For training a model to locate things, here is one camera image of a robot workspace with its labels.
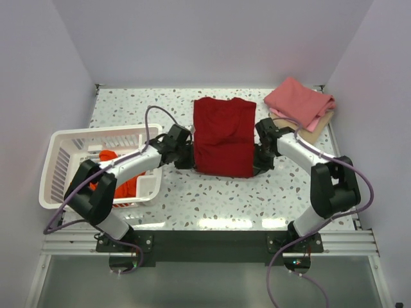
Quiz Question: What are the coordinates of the folded pink t-shirt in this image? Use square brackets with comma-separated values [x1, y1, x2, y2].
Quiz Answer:
[263, 77, 336, 132]

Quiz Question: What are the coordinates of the dark red t-shirt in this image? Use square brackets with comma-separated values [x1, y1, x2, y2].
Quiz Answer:
[193, 97, 256, 178]

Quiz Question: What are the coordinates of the orange t-shirt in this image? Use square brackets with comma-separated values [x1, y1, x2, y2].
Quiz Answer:
[99, 150, 146, 199]

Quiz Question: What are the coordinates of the folded beige t-shirt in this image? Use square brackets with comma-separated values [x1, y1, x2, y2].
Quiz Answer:
[270, 110, 334, 144]

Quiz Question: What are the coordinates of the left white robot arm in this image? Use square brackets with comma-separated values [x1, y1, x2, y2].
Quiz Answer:
[64, 124, 192, 252]

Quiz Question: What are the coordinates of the aluminium extrusion rail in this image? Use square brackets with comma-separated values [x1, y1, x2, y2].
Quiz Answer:
[42, 230, 380, 257]

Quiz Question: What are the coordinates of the white plastic laundry basket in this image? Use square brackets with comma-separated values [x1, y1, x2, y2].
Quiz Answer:
[39, 124, 162, 210]

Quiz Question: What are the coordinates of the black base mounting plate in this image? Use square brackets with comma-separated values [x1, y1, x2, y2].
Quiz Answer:
[95, 229, 324, 269]

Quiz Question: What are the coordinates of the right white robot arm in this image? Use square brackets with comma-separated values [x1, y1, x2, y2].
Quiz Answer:
[253, 118, 361, 252]

